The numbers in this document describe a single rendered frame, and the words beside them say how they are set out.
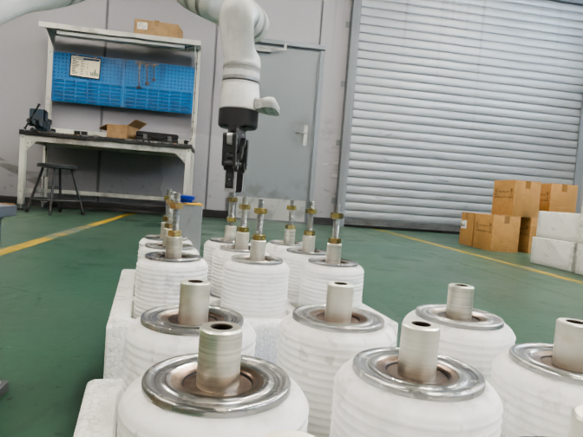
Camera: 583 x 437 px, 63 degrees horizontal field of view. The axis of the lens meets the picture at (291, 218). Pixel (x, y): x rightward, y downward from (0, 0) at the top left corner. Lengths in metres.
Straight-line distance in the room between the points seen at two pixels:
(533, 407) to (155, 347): 0.24
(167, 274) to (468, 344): 0.38
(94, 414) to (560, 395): 0.31
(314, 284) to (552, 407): 0.43
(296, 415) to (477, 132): 6.30
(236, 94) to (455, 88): 5.62
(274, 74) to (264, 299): 5.27
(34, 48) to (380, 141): 4.01
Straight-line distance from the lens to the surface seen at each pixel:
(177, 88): 5.67
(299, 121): 5.80
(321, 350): 0.37
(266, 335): 0.64
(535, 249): 3.67
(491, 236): 4.28
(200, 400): 0.24
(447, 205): 6.27
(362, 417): 0.28
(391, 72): 6.14
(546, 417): 0.35
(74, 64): 5.88
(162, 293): 0.64
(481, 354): 0.43
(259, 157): 5.70
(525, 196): 4.40
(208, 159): 5.69
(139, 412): 0.24
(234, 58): 0.92
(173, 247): 0.67
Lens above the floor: 0.35
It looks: 3 degrees down
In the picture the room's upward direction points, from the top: 4 degrees clockwise
